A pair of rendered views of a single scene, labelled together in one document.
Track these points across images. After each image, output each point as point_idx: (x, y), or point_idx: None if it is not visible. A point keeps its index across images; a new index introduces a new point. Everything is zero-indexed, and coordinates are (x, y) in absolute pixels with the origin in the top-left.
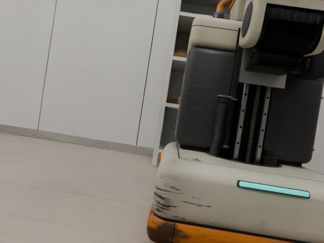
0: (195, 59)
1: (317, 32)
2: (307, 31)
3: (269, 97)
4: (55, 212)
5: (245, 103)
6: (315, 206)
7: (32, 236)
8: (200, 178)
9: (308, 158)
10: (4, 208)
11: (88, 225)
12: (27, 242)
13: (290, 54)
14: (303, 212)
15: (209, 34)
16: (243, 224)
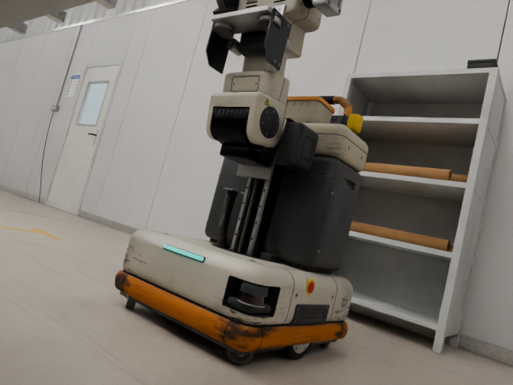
0: (226, 158)
1: (245, 124)
2: (234, 124)
3: (266, 190)
4: (107, 279)
5: (246, 195)
6: (205, 270)
7: (69, 277)
8: (146, 240)
9: (308, 259)
10: (81, 269)
11: (113, 287)
12: (62, 277)
13: (241, 145)
14: (197, 275)
15: None
16: (161, 279)
